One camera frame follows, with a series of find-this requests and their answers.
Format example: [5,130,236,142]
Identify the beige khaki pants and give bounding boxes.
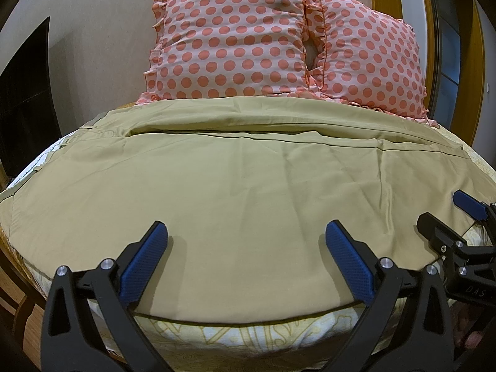
[0,95,496,325]

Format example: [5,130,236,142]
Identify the yellow patterned bedsheet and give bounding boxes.
[0,101,496,372]

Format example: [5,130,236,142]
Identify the pink polka dot pillow right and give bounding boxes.
[305,0,435,126]

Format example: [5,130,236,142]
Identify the pink polka dot pillow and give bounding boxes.
[137,0,318,104]
[305,0,435,126]

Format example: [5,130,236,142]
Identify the dark television screen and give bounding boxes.
[1,19,61,177]

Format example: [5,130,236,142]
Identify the pink polka dot pillow left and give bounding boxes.
[137,0,318,104]

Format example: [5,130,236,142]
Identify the wooden door frame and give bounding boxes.
[372,0,486,144]

